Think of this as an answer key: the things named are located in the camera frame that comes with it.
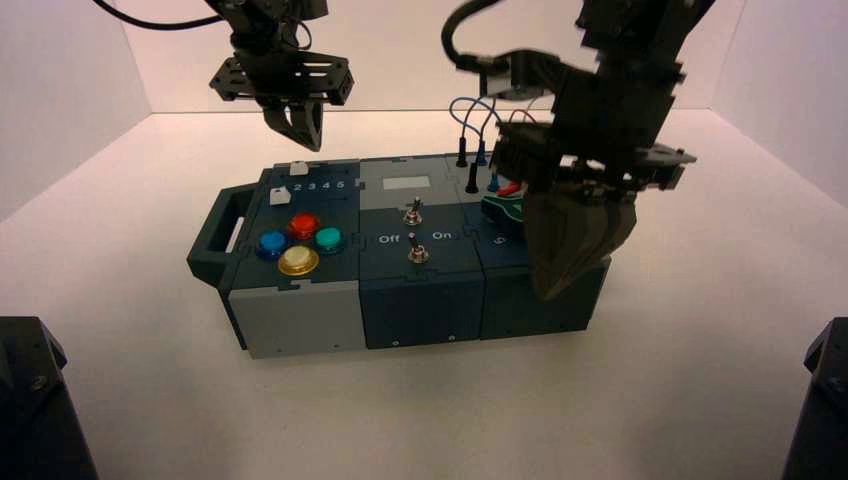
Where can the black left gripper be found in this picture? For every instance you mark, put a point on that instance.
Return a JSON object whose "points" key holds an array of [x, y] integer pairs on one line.
{"points": [[291, 76]]}

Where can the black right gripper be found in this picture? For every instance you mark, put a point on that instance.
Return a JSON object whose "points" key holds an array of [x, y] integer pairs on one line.
{"points": [[596, 132]]}

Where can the dark teal grey control box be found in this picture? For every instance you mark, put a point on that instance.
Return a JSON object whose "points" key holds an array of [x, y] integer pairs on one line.
{"points": [[424, 301]]}

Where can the white slider knob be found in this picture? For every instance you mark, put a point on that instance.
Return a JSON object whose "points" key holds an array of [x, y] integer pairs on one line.
{"points": [[299, 169], [280, 197]]}

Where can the green teal rotary knob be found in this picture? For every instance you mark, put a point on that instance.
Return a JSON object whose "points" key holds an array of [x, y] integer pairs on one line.
{"points": [[503, 212]]}

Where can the red round push button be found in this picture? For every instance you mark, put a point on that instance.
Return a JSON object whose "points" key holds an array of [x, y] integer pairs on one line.
{"points": [[305, 226]]}

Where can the teal round push button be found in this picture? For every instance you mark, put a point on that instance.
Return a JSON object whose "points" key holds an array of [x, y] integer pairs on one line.
{"points": [[328, 240]]}

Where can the blue round push button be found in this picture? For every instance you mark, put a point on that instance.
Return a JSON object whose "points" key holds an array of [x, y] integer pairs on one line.
{"points": [[273, 245]]}

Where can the yellow round push button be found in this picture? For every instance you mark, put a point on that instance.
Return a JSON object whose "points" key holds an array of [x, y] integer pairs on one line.
{"points": [[298, 260]]}

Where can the metal toggle switch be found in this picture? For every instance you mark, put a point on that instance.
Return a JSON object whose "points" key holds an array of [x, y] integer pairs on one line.
{"points": [[415, 213], [417, 253]]}

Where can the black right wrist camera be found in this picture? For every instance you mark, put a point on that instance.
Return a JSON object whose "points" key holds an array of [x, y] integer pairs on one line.
{"points": [[523, 73]]}

